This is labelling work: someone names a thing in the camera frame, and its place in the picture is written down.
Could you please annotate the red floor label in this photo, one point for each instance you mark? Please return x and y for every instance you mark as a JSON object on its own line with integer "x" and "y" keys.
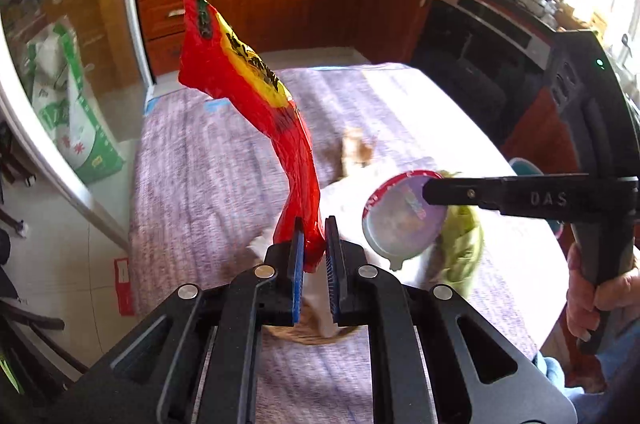
{"x": 124, "y": 284}

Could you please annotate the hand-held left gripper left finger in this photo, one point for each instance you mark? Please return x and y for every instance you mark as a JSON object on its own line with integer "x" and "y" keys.
{"x": 298, "y": 284}

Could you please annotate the built-in oven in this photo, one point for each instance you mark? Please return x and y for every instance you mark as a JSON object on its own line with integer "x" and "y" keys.
{"x": 475, "y": 63}

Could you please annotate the person's light blue pants leg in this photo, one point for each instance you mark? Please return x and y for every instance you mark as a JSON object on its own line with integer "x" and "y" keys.
{"x": 552, "y": 371}

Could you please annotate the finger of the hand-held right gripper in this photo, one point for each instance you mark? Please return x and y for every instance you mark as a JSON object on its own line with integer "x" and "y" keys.
{"x": 450, "y": 194}

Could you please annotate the person's right hand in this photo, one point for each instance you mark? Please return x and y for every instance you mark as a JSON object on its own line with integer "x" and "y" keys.
{"x": 580, "y": 304}

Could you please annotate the green white rice bag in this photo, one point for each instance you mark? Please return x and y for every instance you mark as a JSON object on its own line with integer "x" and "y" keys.
{"x": 70, "y": 118}

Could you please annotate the round wicker trivet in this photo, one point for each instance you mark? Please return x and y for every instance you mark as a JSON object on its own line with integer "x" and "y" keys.
{"x": 310, "y": 338}

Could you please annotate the orange peel piece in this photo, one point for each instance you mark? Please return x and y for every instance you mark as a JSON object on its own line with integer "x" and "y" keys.
{"x": 356, "y": 148}

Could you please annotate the green crumpled wrapper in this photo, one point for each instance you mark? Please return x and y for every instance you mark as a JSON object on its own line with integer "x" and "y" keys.
{"x": 462, "y": 244}

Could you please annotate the white paper napkin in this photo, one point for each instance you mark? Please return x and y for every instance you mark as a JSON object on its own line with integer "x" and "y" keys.
{"x": 345, "y": 209}

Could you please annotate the red snack bag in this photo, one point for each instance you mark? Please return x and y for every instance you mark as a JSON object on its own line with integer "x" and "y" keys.
{"x": 250, "y": 83}

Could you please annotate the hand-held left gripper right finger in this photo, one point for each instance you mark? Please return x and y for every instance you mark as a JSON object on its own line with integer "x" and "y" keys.
{"x": 332, "y": 289}

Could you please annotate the grey striped tablecloth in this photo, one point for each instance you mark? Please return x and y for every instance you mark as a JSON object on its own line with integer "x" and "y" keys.
{"x": 200, "y": 184}

